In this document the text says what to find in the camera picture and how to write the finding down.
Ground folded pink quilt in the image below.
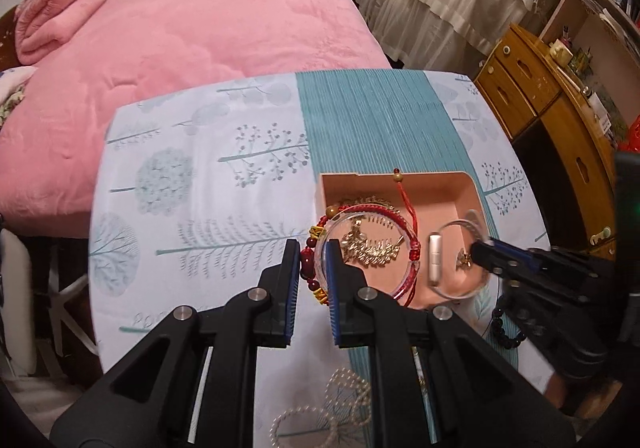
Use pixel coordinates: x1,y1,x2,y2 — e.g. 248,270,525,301
14,0,109,66

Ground dark red bead bracelet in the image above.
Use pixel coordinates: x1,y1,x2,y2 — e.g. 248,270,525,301
299,215,335,309

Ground floral cloth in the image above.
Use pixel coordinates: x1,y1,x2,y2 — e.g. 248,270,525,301
0,66,37,129

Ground clear plastic bangle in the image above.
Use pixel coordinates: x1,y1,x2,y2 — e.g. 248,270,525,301
322,215,424,301

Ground wooden desk with drawers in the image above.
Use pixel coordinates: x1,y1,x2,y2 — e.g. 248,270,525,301
472,22,622,251

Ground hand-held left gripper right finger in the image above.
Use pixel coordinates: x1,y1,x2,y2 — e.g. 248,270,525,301
322,239,592,448

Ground pink jewelry box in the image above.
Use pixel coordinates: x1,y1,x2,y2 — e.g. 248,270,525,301
316,171,494,313

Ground silver bangle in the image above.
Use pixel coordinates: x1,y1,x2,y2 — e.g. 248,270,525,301
426,219,494,299

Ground white frame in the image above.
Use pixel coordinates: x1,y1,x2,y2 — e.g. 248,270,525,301
0,227,96,381

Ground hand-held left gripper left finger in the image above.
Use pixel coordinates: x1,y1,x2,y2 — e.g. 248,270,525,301
50,239,301,448

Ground pink bed blanket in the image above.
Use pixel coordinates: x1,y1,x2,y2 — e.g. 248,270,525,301
0,0,394,231

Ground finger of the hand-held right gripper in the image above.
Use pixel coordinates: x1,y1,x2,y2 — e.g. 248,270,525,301
471,242,533,281
487,237,558,271

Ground red object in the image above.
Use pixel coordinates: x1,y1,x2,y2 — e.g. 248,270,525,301
619,117,640,155

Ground cream ornament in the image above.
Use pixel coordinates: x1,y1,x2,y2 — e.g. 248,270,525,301
549,40,574,67

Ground white pearl necklace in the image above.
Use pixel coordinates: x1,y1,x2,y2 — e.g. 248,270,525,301
270,365,375,448

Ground red braided cord bracelet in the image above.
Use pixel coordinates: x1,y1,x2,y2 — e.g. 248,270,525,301
320,169,425,309

